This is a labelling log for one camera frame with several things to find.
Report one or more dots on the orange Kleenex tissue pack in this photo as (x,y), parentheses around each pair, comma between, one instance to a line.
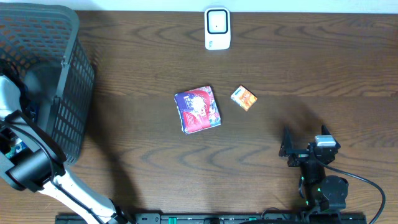
(243,97)

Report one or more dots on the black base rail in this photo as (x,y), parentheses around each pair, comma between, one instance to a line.
(155,218)

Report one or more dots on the red purple tissue pack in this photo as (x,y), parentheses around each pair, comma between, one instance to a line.
(197,109)

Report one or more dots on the blue Oreo cookie pack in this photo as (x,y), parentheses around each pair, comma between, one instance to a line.
(15,148)

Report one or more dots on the grey plastic mesh basket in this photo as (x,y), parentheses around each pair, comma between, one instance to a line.
(41,43)

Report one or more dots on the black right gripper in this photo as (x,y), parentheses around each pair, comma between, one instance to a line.
(299,156)

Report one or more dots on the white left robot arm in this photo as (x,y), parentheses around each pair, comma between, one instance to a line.
(44,169)

